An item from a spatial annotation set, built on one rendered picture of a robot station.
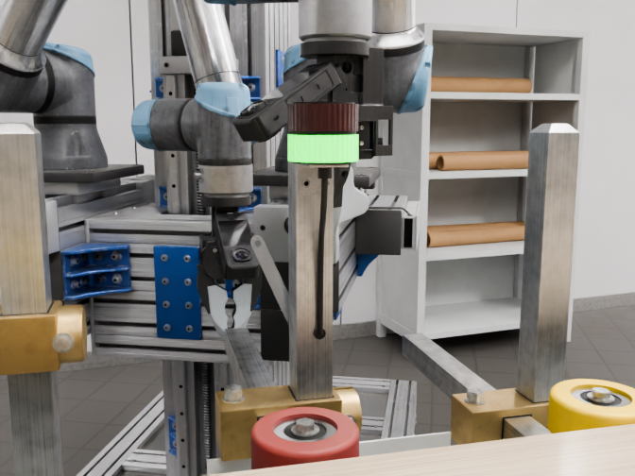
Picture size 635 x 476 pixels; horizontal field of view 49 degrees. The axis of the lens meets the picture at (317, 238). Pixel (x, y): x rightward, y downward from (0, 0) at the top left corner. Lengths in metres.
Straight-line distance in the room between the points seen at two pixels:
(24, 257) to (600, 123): 3.95
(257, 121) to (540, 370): 0.38
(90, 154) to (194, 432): 0.62
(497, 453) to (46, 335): 0.37
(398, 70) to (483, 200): 2.73
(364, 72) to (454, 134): 3.03
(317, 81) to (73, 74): 0.78
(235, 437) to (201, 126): 0.45
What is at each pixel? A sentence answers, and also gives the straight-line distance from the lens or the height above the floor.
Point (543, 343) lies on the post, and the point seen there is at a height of 0.91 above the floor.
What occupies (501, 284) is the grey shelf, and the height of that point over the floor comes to 0.21.
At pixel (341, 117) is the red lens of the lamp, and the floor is 1.13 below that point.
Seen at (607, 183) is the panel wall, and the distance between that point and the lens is 4.42.
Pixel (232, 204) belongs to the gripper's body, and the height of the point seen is 1.02.
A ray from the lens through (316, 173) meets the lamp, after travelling 0.62.
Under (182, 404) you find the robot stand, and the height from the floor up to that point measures 0.54.
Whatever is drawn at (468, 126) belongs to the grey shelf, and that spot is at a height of 1.10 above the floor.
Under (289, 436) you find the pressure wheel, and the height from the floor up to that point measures 0.90.
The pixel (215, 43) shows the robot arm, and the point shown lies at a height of 1.25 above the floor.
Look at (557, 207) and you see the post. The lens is 0.72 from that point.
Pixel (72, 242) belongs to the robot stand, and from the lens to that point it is 1.33.
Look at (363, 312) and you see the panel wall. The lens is 3.66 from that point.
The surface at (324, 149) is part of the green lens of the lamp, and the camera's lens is 0.56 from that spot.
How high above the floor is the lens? 1.13
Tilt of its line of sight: 10 degrees down
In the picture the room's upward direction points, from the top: straight up
